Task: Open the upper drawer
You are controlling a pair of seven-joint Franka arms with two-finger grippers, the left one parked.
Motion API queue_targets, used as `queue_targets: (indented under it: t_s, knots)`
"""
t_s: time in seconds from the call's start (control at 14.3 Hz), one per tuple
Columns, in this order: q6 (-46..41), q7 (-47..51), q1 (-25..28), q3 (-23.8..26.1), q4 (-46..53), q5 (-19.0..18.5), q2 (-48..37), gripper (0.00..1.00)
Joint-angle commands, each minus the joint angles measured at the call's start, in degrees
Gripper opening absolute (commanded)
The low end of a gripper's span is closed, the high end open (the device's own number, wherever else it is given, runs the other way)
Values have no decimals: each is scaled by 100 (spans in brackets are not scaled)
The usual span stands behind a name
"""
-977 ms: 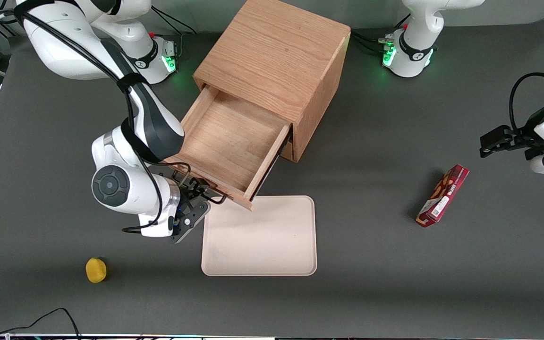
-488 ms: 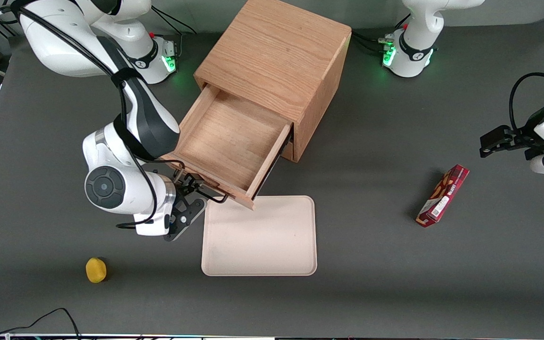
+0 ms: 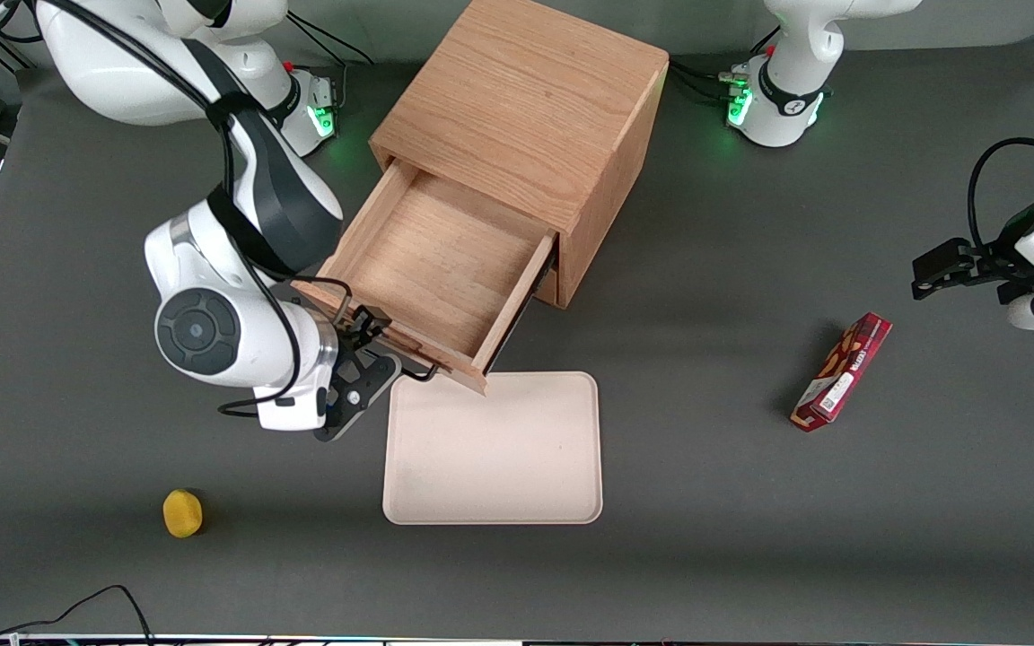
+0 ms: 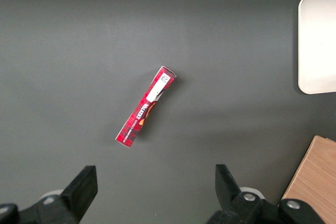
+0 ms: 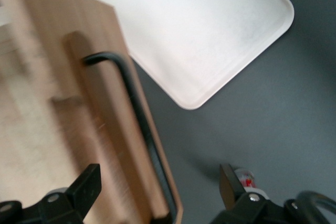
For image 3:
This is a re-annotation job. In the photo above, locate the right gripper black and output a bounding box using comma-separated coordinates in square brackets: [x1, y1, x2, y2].
[314, 305, 403, 443]

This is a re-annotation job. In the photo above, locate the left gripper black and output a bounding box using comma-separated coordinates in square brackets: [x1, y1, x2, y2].
[911, 197, 1034, 309]

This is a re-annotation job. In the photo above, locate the wooden drawer cabinet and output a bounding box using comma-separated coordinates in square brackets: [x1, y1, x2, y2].
[369, 0, 670, 310]

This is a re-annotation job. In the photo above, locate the beige plastic tray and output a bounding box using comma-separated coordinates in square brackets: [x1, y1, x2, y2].
[382, 371, 604, 526]

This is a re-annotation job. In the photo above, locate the red cookie box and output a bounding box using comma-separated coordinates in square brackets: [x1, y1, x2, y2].
[791, 312, 893, 433]

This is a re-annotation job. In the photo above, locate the yellow toy lemon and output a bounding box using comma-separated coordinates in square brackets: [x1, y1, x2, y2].
[162, 489, 206, 539]

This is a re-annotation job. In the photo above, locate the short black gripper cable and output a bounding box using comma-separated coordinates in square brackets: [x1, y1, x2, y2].
[288, 278, 355, 338]

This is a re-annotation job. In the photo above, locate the long black arm cable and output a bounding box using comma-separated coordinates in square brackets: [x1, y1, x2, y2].
[32, 0, 302, 419]

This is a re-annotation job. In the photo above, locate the black looped wrist cable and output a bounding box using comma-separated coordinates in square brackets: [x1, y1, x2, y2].
[968, 137, 1034, 254]

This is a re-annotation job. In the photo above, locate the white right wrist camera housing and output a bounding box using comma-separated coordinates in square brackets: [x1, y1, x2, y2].
[255, 388, 331, 433]

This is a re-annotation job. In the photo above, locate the black base power cable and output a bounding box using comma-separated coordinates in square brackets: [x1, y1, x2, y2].
[287, 9, 375, 69]
[668, 56, 739, 87]
[674, 70, 739, 102]

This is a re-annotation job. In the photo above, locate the black cable at table edge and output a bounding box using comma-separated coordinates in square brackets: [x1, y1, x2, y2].
[0, 584, 155, 646]

